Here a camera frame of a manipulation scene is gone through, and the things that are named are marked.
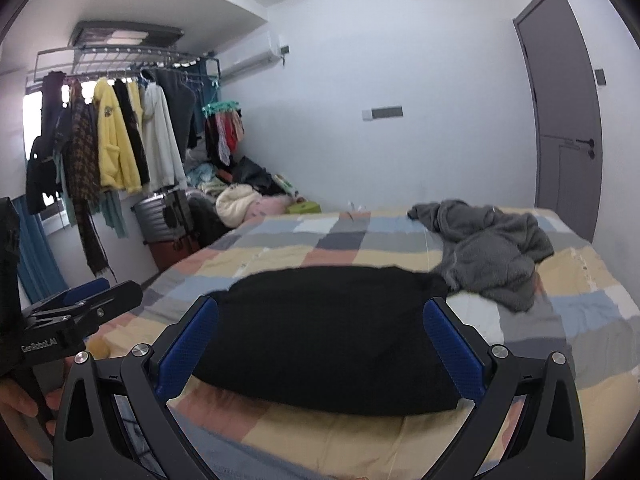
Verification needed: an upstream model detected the black puffer jacket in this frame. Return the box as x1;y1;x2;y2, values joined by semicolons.
193;266;460;416

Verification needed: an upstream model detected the pile of clothes on floor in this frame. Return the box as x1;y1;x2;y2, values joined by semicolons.
184;155;304;229

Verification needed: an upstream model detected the green sock hanger with clothes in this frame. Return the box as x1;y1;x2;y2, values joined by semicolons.
202;101;245;167

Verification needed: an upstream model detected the metal clothes rack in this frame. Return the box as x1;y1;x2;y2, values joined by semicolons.
27;44;219;84

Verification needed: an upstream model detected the person's left hand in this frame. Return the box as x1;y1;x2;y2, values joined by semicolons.
0;379;63;440

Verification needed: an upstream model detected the blue curtain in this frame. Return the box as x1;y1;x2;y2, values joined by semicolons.
12;196;67;304

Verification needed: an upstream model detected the silver ribbed suitcase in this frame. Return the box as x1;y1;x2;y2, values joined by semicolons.
131;188;193;244

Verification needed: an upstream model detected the yellow fleece jacket hanging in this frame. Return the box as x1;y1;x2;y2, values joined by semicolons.
92;77;142;194

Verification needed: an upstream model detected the brown plaid garment hanging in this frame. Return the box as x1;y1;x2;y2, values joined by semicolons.
63;79;111;276

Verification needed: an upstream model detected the patchwork bed cover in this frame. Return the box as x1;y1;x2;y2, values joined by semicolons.
84;206;640;480

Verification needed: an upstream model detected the white hoodie hanging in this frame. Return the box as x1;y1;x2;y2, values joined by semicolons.
142;81;188;192

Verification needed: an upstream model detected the black hanging garment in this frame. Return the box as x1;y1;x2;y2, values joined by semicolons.
113;79;150;185

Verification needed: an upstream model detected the grey fleece jacket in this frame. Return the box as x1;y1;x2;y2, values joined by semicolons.
408;200;554;312

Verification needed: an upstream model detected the dark grey hanging coat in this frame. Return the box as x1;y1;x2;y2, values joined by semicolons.
141;67;196;160

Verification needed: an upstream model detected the green box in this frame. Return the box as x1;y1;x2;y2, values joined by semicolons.
286;200;322;214

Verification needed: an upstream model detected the ceiling light fixture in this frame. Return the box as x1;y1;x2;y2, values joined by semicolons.
68;21;184;49

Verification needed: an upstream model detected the white air conditioner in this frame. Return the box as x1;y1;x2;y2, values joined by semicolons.
216;29;290;79

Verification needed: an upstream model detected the grey door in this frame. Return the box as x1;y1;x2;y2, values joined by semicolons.
513;0;602;242

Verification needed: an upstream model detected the wall switch panel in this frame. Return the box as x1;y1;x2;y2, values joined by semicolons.
362;106;404;122

